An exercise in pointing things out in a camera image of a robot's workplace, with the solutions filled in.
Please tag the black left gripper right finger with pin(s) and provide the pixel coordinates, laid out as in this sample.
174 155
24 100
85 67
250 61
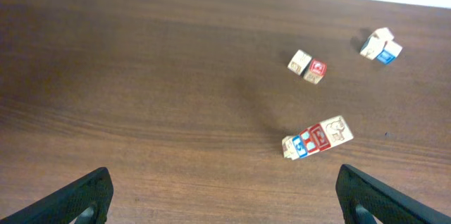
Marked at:
364 199

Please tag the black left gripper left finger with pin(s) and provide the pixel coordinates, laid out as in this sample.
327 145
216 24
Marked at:
86 200

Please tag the wooden block green R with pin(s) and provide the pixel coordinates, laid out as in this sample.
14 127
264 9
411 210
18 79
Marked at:
331 133

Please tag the wooden block red I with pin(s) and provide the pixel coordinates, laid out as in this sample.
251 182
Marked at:
309 142

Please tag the wooden block green N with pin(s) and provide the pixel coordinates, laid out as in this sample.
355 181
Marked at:
289 150

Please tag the wooden block blue 5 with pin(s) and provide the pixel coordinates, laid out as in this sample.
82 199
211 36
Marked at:
299 147

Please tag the wooden block red E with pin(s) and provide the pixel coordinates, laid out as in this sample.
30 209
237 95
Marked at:
315 72

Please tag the wooden block blue letter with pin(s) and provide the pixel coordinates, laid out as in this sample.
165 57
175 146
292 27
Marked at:
389 53

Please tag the wooden block blue side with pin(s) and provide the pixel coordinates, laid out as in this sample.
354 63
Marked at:
299 62

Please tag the wooden block red side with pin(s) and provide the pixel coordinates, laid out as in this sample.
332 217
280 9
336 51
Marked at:
372 47

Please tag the wooden block rear plain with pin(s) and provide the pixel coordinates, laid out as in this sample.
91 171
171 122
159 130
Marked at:
384 34

